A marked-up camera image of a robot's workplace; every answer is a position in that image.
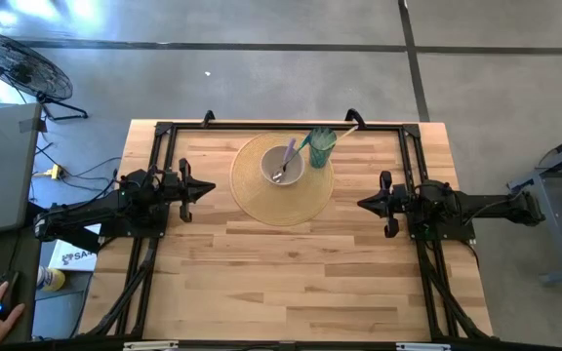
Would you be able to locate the black computer mouse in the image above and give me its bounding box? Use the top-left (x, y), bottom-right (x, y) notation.
top-left (0, 271), bottom-right (21, 322)

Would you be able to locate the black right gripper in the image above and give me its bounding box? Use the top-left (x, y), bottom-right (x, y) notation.
top-left (356, 170), bottom-right (412, 240)

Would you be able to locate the iridescent metal fork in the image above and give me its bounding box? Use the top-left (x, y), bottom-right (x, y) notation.
top-left (279, 134), bottom-right (312, 177)

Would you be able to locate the blue-purple handled spoon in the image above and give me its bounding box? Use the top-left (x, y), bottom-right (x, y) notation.
top-left (270, 136), bottom-right (299, 184)

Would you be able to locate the black power cable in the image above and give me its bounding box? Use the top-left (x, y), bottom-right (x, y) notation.
top-left (60, 155), bottom-right (124, 180)

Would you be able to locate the white frame clip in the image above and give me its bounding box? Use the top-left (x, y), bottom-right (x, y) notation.
top-left (396, 341), bottom-right (454, 351)
top-left (123, 340), bottom-right (181, 351)

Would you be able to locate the grey metal cart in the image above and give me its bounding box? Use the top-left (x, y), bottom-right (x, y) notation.
top-left (506, 125), bottom-right (562, 287)

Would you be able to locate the round woven straw placemat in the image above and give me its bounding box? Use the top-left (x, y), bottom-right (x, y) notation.
top-left (228, 132), bottom-right (336, 227)

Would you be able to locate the white printed cardboard box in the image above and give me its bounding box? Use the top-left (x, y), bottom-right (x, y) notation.
top-left (47, 223), bottom-right (102, 273)

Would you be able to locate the black aluminium table frame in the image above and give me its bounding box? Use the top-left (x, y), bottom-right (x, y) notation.
top-left (78, 119), bottom-right (496, 342)

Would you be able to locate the white ribbed ceramic bowl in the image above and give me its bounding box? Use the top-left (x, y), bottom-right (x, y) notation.
top-left (260, 144), bottom-right (307, 187)

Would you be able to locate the teal faceted glass tumbler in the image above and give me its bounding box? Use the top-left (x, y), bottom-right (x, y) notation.
top-left (307, 126), bottom-right (339, 170)

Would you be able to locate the yellow and white bottle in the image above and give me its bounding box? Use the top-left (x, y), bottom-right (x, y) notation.
top-left (36, 264), bottom-right (67, 293)

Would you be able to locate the black floor fan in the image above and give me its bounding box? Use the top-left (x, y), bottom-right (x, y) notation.
top-left (0, 30), bottom-right (90, 122)

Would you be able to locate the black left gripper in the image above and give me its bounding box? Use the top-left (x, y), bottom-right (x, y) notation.
top-left (162, 157), bottom-right (217, 224)

